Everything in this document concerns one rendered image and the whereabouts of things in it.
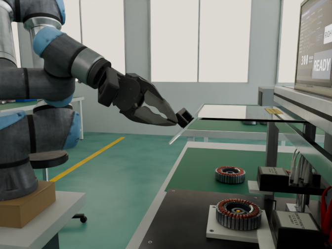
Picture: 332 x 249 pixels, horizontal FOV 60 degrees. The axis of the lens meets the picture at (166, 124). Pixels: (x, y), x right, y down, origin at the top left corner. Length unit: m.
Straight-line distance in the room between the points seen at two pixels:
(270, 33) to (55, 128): 4.67
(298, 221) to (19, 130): 0.71
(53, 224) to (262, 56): 4.70
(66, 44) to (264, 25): 4.74
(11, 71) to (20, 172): 0.31
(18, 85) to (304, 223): 0.63
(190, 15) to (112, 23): 1.43
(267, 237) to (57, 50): 0.55
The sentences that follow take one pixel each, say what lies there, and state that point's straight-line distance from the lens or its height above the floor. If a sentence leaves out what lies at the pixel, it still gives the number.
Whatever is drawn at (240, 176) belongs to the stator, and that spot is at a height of 0.78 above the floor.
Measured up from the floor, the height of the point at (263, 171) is 0.92.
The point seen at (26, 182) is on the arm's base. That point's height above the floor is 0.85.
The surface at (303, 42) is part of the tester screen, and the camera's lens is 0.75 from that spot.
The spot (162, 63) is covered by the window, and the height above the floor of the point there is 1.32.
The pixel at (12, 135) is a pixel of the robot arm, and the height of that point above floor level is 0.99.
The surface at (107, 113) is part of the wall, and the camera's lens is 5.70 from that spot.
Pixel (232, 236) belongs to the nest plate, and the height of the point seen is 0.78.
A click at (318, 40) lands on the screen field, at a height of 1.21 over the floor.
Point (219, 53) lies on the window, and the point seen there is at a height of 1.49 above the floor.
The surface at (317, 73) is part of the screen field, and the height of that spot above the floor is 1.15.
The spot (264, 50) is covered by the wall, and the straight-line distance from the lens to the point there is 5.23.
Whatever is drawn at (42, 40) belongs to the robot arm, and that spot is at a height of 1.22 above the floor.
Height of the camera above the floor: 1.15
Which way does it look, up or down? 10 degrees down
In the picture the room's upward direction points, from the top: straight up
